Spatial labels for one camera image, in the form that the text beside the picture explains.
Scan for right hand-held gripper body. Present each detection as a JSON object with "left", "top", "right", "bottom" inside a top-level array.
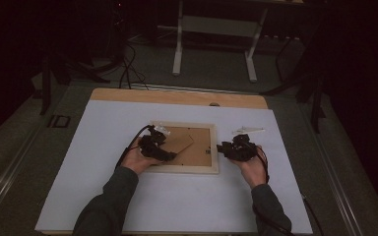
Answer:
[{"left": 227, "top": 126, "right": 266, "bottom": 162}]

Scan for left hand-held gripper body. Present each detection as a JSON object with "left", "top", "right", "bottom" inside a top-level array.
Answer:
[{"left": 138, "top": 122, "right": 171, "bottom": 159}]

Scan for wooden photo frame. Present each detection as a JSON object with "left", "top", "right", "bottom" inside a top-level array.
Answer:
[{"left": 144, "top": 121, "right": 220, "bottom": 175}]

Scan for brown frame backing board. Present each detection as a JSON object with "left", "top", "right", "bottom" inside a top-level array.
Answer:
[{"left": 158, "top": 127, "right": 213, "bottom": 167}]

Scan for person's left hand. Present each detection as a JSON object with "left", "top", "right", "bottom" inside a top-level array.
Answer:
[{"left": 121, "top": 137, "right": 162, "bottom": 176}]

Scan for person's right hand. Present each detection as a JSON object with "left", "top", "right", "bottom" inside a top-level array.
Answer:
[{"left": 235, "top": 146, "right": 269, "bottom": 190}]

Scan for white paper sheet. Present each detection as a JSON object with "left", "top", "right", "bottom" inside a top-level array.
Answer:
[{"left": 33, "top": 99, "right": 314, "bottom": 235}]

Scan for black metal stand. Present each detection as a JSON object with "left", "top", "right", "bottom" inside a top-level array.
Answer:
[
  {"left": 38, "top": 48, "right": 126, "bottom": 116},
  {"left": 260, "top": 32, "right": 328, "bottom": 135}
]

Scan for black floor socket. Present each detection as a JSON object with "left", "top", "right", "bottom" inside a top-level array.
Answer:
[{"left": 47, "top": 114, "right": 72, "bottom": 129}]

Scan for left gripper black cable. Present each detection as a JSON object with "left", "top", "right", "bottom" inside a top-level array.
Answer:
[{"left": 114, "top": 124, "right": 156, "bottom": 170}]

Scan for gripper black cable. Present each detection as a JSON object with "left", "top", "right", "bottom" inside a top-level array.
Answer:
[
  {"left": 255, "top": 146, "right": 326, "bottom": 236},
  {"left": 114, "top": 124, "right": 156, "bottom": 170}
]

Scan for black floor cables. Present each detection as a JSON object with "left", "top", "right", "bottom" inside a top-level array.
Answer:
[{"left": 117, "top": 38, "right": 150, "bottom": 90}]

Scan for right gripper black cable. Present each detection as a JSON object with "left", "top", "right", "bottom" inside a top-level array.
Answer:
[{"left": 255, "top": 146, "right": 326, "bottom": 236}]

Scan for metal floor rail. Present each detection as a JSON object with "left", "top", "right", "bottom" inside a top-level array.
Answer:
[
  {"left": 0, "top": 126, "right": 45, "bottom": 225},
  {"left": 309, "top": 129, "right": 366, "bottom": 236}
]

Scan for white metal desk frame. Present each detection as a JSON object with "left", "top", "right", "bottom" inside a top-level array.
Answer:
[{"left": 171, "top": 0, "right": 270, "bottom": 83}]

